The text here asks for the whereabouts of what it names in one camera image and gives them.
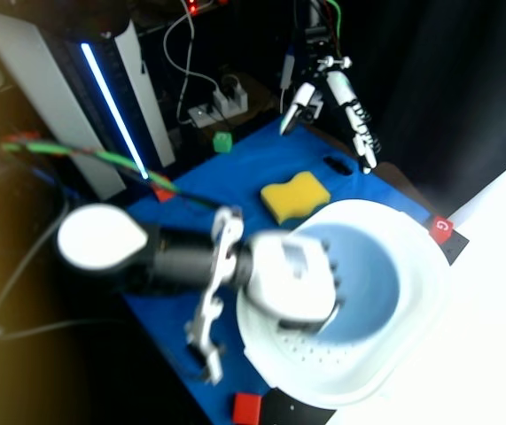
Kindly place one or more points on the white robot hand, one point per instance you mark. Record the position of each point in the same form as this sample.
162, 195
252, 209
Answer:
339, 86
279, 274

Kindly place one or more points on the yellow sponge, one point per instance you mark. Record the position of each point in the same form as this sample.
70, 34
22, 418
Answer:
292, 195

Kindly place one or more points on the light blue bowl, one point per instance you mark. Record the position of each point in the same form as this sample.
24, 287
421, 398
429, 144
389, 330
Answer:
368, 274

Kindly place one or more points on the white hanging adapter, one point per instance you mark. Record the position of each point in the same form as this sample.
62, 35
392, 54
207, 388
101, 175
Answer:
287, 71

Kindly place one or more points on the small black object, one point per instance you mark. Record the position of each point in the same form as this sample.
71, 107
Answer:
337, 165

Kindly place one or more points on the blue table cloth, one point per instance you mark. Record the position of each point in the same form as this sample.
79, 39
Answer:
235, 177

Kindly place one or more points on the white power strip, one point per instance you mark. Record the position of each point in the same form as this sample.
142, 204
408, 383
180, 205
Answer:
230, 99

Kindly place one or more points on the green toy block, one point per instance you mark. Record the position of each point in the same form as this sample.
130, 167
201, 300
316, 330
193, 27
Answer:
222, 142

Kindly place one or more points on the plain red toy block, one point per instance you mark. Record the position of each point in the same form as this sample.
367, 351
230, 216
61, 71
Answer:
246, 407

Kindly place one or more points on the white drain basin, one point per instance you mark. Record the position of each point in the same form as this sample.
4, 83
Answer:
416, 288

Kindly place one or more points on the red lettered toy block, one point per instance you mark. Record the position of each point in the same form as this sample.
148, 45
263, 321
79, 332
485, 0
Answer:
161, 195

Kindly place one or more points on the red indicator light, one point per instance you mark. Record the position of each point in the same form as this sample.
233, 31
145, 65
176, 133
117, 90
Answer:
192, 6

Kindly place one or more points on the red block letter G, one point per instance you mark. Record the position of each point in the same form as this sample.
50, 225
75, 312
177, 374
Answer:
442, 226

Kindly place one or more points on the white tower with blue light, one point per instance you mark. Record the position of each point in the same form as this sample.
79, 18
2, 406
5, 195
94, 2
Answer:
57, 110

